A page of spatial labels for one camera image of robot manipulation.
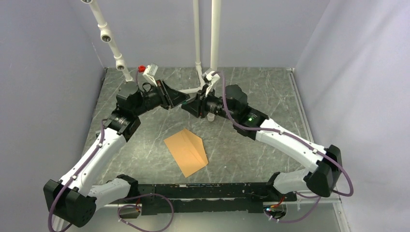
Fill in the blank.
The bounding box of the white PVC pipe frame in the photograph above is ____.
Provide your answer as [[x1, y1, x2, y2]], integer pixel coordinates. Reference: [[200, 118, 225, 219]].
[[80, 0, 222, 122]]

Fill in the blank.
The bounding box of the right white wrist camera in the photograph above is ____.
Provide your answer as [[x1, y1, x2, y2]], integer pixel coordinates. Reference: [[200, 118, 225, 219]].
[[202, 68, 220, 97]]

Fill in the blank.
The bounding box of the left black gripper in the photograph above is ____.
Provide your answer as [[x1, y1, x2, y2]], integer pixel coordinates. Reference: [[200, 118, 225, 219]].
[[133, 79, 190, 116]]

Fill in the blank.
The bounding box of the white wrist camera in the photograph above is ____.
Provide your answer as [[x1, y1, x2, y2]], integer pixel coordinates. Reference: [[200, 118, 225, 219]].
[[202, 68, 220, 97], [137, 63, 158, 86]]

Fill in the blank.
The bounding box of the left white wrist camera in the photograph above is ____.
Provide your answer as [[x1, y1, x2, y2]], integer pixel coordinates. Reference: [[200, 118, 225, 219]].
[[137, 63, 158, 86]]

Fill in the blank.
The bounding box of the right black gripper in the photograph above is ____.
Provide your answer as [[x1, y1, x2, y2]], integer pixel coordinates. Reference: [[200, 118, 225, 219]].
[[182, 84, 237, 121]]

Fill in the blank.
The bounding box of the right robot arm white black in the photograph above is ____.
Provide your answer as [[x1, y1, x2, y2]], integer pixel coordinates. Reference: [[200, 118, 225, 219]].
[[182, 85, 342, 201]]

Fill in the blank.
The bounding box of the brown paper envelope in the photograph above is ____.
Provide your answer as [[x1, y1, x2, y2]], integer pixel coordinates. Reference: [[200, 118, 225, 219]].
[[164, 129, 208, 178]]

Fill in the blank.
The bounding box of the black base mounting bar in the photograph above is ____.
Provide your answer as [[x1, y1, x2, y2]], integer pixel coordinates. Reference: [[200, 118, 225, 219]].
[[106, 174, 297, 216]]

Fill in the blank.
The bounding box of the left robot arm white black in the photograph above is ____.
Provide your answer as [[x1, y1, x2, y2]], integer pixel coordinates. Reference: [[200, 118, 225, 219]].
[[43, 80, 189, 232]]

